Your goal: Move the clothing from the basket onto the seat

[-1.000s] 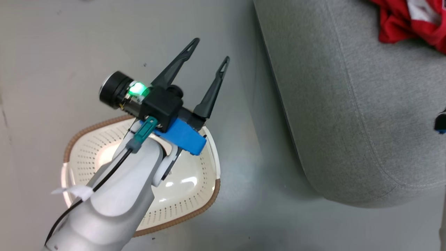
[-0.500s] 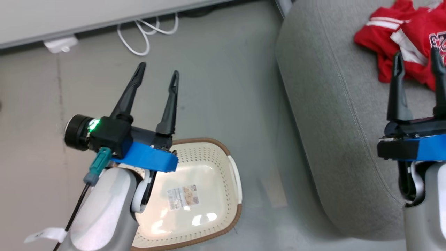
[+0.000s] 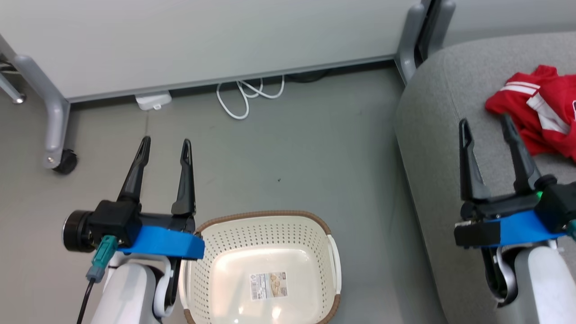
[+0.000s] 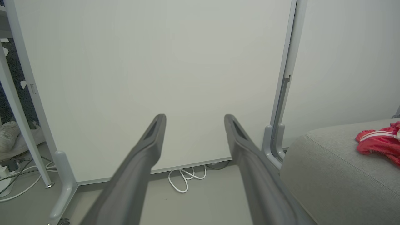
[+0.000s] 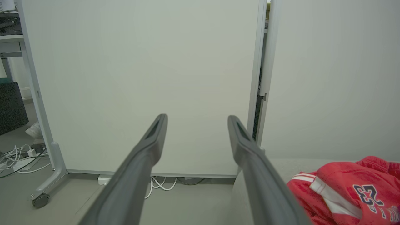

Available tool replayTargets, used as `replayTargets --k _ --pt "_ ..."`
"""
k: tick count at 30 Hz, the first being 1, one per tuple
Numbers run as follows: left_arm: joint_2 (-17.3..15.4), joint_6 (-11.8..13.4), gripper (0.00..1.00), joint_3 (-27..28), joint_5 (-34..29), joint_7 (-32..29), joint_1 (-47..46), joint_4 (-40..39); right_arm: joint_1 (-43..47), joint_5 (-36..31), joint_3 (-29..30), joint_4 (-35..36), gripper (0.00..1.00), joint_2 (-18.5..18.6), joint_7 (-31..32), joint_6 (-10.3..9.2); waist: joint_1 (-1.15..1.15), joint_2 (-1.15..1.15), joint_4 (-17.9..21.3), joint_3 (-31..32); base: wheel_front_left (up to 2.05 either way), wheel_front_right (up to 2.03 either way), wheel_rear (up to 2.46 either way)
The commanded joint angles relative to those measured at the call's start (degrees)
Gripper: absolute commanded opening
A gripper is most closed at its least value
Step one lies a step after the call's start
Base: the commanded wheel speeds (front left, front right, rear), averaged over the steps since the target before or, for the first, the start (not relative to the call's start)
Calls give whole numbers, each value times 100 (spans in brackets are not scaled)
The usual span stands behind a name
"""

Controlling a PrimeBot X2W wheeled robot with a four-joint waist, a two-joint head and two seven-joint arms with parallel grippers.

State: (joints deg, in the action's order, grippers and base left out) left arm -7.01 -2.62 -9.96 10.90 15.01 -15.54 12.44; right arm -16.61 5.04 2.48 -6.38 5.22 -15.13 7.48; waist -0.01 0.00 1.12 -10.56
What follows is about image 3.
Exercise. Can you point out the black caster wheel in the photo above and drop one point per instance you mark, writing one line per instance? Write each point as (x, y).
(66, 163)

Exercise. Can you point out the grey partition leg with caster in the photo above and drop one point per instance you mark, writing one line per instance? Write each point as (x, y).
(54, 117)

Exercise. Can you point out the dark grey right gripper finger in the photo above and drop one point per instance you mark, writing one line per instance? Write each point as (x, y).
(471, 175)
(522, 166)

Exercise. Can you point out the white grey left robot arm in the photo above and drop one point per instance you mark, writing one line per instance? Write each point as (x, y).
(128, 292)

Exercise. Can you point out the thin grey metal leg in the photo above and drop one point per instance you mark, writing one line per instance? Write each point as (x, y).
(11, 90)

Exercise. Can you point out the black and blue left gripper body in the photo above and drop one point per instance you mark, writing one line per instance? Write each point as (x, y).
(157, 238)

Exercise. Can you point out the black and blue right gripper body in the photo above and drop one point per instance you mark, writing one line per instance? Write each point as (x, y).
(517, 222)

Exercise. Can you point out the red and white jersey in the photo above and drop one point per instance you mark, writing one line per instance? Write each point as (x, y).
(553, 99)

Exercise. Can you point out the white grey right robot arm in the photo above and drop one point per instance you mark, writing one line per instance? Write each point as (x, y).
(540, 288)

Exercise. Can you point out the cream perforated laundry basket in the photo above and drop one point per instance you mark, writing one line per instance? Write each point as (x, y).
(234, 270)

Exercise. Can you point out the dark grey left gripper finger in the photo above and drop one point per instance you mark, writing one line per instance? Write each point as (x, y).
(135, 180)
(186, 189)

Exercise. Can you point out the grey fabric sofa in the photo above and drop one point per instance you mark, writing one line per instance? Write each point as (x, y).
(441, 135)

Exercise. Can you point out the white power adapter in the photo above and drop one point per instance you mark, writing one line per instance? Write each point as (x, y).
(153, 101)

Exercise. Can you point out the white partition panel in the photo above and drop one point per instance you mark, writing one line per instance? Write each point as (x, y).
(202, 40)

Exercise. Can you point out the paper label sticker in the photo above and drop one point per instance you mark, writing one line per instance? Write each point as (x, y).
(269, 286)

